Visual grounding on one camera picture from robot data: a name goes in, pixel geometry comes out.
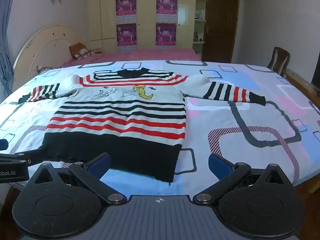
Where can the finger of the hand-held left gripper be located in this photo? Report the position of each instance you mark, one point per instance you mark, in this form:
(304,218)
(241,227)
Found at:
(32,155)
(3,144)

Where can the cream rounded headboard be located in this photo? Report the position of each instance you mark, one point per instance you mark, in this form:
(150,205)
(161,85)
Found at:
(45,42)

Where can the cream wardrobe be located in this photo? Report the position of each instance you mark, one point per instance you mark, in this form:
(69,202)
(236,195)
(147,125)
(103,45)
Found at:
(147,17)

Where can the black television screen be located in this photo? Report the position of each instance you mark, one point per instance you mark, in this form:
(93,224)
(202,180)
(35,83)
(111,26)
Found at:
(316,72)

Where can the orange pillow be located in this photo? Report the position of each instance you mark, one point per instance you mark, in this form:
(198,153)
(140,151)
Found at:
(78,51)

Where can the striped knit sweater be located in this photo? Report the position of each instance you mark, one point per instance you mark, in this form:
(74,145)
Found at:
(117,120)

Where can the floral pillow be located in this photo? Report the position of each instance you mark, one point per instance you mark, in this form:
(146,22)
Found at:
(47,68)

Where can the wooden chair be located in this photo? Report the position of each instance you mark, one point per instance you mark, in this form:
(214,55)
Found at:
(278,58)

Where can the blue figurine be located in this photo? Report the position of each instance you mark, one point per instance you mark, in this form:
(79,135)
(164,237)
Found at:
(200,15)

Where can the pink bed cover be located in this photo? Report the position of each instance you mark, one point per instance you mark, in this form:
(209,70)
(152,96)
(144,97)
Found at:
(150,55)

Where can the patterned bed sheet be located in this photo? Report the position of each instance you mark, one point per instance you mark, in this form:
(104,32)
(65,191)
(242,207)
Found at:
(250,120)

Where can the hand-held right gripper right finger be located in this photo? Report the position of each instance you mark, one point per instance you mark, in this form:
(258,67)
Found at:
(220,166)

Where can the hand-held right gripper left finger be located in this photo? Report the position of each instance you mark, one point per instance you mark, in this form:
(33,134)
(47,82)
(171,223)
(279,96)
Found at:
(100,167)

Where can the purple wall poster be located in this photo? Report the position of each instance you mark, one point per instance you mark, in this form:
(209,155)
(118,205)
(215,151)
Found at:
(166,34)
(166,3)
(126,5)
(126,35)

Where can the blue curtain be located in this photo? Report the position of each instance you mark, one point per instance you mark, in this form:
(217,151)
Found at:
(5,55)

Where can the wooden bed frame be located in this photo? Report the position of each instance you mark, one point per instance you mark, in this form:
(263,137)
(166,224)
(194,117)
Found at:
(300,82)

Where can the cream corner shelf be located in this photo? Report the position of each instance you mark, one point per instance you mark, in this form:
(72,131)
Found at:
(200,30)

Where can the brown wooden door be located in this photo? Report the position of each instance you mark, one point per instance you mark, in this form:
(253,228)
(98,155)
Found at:
(220,25)

